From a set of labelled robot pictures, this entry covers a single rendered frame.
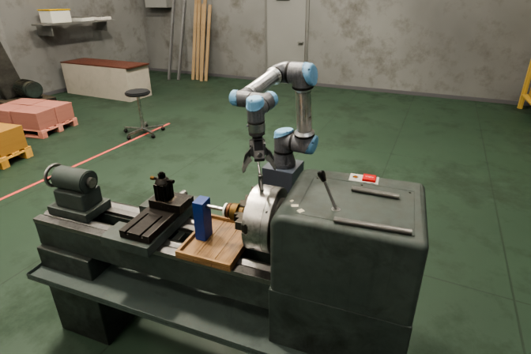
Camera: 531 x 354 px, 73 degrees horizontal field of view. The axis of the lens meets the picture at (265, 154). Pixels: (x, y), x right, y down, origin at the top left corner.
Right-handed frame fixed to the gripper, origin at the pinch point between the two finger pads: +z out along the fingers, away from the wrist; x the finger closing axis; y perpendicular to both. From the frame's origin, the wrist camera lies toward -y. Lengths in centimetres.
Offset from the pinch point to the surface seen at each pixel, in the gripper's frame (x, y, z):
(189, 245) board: 38, 2, 42
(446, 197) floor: -213, 164, 157
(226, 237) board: 19.3, 7.1, 43.1
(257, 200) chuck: 2.2, -9.1, 8.8
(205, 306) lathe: 33, -8, 76
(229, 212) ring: 15.6, 0.2, 21.2
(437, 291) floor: -131, 35, 141
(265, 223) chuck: -0.6, -18.2, 14.7
